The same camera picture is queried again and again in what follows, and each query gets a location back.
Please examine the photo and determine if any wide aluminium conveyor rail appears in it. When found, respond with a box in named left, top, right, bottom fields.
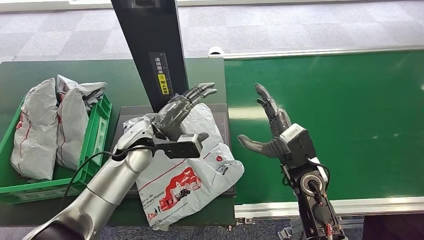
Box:
left=233, top=196, right=424, bottom=220

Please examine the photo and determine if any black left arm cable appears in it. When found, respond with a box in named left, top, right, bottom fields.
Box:
left=60, top=145, right=157, bottom=211

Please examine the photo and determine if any white mailer bag red print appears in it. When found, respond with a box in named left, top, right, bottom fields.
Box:
left=123, top=103, right=246, bottom=232

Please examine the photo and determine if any black scanner base plate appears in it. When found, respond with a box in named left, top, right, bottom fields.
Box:
left=108, top=103, right=237, bottom=200

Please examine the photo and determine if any crumpled grey-white mailer bag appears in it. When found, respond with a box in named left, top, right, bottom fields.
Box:
left=55, top=74, right=108, bottom=111

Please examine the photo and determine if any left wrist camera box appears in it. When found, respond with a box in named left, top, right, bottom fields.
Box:
left=153, top=132, right=204, bottom=160

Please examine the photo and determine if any narrow grey-white mailer bag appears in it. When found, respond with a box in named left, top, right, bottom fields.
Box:
left=55, top=86, right=90, bottom=172

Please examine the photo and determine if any black and yellow column label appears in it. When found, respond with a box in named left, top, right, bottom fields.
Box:
left=148, top=51, right=175, bottom=98

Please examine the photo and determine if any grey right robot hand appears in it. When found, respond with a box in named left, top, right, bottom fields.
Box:
left=237, top=82, right=294, bottom=160

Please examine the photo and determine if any large grey-white mailer bag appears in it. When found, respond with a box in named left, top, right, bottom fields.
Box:
left=9, top=78, right=59, bottom=182

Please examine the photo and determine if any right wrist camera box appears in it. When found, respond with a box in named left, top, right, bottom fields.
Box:
left=279, top=123, right=318, bottom=167

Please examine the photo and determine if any metal bracket under conveyor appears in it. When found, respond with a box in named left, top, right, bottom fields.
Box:
left=277, top=218, right=311, bottom=240

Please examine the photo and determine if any green conveyor belt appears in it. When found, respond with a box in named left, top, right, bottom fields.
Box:
left=223, top=49, right=424, bottom=206

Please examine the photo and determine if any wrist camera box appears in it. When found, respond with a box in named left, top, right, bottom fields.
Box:
left=153, top=132, right=204, bottom=160
left=279, top=123, right=318, bottom=167

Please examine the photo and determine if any black scanner column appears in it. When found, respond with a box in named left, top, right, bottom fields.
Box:
left=110, top=0, right=190, bottom=114

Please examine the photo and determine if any thin aluminium conveyor rail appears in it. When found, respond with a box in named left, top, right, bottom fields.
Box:
left=208, top=44, right=424, bottom=60

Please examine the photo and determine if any white conveyor end cap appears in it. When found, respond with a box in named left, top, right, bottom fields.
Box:
left=208, top=45, right=226, bottom=57

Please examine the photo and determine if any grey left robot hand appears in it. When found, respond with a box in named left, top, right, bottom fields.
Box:
left=152, top=82, right=218, bottom=142

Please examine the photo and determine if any green plastic crate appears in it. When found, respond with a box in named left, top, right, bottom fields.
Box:
left=0, top=93, right=113, bottom=205

